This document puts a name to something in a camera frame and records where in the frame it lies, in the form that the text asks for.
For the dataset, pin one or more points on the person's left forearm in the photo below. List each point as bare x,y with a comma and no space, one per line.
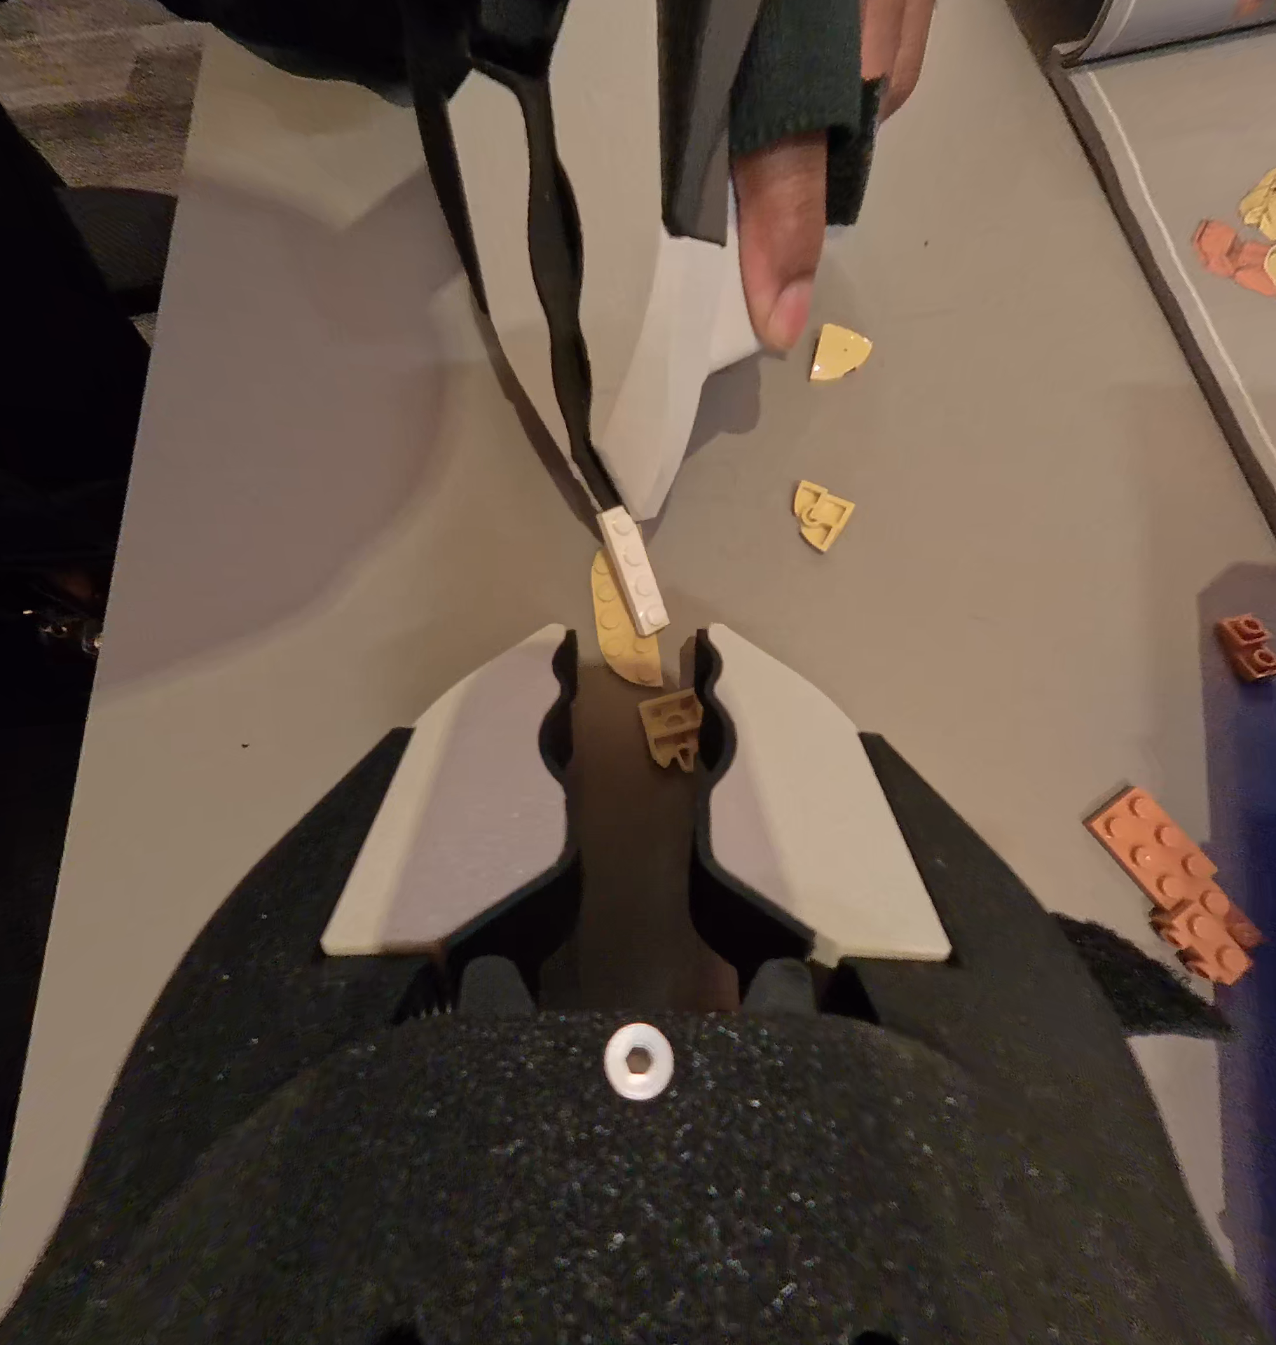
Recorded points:
280,31

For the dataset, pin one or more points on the tan wedge plate with clip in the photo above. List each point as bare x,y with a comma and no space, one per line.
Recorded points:
819,520

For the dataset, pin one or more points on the small orange-brown brick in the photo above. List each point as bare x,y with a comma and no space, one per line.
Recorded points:
1250,643

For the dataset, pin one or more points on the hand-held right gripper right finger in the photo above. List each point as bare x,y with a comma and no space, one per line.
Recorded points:
815,840

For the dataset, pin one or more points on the long white brick plate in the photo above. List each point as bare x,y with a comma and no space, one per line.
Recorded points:
632,573

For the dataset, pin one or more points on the orange-brown studded plate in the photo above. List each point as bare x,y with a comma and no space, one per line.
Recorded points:
1148,840

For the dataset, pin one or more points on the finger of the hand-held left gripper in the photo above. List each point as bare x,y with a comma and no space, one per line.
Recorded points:
664,378
554,273

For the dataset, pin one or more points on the tan quarter-round tile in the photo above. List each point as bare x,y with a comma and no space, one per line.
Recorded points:
839,355

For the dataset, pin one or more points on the person's left hand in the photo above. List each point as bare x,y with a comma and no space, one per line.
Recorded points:
785,262

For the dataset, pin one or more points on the grey desk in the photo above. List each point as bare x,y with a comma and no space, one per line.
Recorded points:
963,589

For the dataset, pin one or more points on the tan half-round brick plate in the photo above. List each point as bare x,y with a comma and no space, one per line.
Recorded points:
611,630

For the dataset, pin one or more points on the dark tan bracket brick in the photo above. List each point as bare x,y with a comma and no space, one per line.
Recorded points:
668,719

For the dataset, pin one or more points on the black office chair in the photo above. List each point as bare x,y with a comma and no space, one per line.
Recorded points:
113,253

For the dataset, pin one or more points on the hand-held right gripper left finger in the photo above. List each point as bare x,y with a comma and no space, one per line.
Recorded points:
460,840

